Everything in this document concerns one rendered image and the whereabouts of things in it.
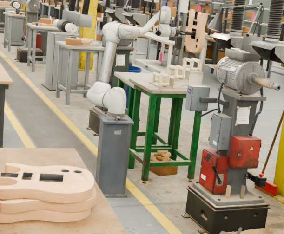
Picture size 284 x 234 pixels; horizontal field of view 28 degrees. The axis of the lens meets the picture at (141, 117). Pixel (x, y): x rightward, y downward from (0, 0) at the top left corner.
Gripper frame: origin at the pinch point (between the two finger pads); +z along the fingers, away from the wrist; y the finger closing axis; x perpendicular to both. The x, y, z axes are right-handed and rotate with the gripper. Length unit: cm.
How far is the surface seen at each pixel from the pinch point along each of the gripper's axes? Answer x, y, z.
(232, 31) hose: 11, 89, -8
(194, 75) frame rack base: -39.2, 13.9, 0.3
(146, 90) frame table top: -56, 15, -49
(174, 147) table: -122, -17, 3
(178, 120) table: -92, -17, 3
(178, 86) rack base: -51, 14, -15
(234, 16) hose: 23, 89, -7
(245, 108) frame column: -45, 132, -10
